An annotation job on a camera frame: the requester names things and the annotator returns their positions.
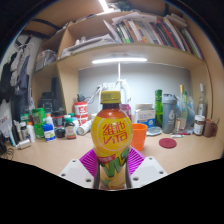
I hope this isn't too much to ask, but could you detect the brown jar with white lid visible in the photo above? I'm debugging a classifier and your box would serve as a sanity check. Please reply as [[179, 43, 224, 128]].
[[193, 114, 206, 136]]

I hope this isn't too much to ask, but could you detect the white wall power socket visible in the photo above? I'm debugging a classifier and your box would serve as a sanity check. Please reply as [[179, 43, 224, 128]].
[[96, 83, 109, 96]]

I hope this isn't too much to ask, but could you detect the white tube ceiling light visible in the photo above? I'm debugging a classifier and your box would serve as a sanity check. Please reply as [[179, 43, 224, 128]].
[[98, 0, 110, 13]]

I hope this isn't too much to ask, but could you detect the blue plastic bag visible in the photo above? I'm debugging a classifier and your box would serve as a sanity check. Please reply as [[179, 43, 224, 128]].
[[184, 96, 198, 128]]

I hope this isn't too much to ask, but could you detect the black hanging garment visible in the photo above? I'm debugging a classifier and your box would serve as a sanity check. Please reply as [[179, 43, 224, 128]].
[[0, 53, 18, 104]]

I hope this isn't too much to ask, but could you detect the white and blue box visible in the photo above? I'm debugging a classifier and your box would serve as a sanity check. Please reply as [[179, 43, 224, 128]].
[[134, 103, 157, 129]]

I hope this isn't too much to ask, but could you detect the grey shaker bottle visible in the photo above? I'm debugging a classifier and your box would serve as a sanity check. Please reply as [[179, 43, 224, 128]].
[[162, 93, 178, 134]]

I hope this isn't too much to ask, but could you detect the black bag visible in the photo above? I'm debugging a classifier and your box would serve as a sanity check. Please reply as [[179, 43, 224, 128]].
[[39, 77, 64, 114]]

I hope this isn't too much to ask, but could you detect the white paddle hairbrush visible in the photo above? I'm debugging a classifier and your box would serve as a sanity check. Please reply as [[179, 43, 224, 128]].
[[146, 125, 163, 137]]

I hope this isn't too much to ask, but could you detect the blue labelled white bottle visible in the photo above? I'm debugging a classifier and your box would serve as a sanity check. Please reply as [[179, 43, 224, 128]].
[[42, 123, 57, 142]]

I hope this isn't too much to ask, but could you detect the green glass bottle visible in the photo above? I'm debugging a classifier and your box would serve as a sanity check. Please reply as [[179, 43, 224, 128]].
[[154, 88, 164, 128]]

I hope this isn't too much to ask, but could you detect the tall clear glass bottle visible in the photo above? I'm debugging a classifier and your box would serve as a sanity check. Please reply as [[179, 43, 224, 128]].
[[197, 83, 208, 118]]

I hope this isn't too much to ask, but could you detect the brown mug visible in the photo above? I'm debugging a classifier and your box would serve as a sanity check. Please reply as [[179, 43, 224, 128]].
[[203, 118, 219, 138]]

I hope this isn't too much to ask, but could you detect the red and white canister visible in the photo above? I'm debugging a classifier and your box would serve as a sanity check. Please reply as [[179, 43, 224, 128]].
[[73, 101, 89, 126]]

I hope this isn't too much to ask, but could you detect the white cylindrical bottle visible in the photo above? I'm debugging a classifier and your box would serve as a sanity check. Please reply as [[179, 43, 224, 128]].
[[77, 119, 94, 136]]

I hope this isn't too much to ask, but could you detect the orange plastic cup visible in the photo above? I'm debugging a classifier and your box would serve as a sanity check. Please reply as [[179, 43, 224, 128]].
[[130, 123, 148, 152]]

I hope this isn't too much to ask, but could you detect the red and white pen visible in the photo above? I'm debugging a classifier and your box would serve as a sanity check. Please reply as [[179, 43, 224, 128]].
[[170, 133, 191, 139]]

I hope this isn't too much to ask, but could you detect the blue hanging garment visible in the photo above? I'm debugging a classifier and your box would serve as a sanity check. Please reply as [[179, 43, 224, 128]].
[[14, 54, 33, 111]]

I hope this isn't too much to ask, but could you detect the dark bottle with red label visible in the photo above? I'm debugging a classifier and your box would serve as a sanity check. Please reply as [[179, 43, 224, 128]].
[[64, 117, 78, 140]]

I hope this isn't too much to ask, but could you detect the orange-capped white bottle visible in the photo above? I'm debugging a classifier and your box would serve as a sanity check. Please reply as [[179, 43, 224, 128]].
[[26, 121, 37, 143]]

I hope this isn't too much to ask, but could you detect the magenta drink carton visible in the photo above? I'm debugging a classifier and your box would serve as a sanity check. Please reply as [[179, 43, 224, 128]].
[[119, 103, 132, 121]]

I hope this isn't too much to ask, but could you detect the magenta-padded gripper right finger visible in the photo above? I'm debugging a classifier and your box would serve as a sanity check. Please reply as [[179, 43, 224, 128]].
[[124, 147, 168, 190]]

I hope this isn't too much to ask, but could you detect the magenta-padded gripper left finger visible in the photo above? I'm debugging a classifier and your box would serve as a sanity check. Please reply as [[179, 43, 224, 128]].
[[58, 148, 102, 190]]

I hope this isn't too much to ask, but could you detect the gold-capped clear glass bottle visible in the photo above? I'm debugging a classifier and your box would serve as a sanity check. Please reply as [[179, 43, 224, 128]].
[[175, 84, 189, 133]]

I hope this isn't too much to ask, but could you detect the flat round red coaster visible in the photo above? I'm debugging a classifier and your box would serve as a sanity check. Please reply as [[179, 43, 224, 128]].
[[158, 137, 178, 149]]

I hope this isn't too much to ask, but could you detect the green plastic container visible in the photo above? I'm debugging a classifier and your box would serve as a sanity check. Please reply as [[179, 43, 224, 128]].
[[31, 107, 47, 139]]

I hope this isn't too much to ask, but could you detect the yellow labelled drink bottle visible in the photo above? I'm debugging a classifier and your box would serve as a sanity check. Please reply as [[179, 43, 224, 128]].
[[90, 90, 134, 190]]

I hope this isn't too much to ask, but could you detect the silver tube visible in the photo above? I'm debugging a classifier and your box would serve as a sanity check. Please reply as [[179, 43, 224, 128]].
[[15, 138, 33, 150]]

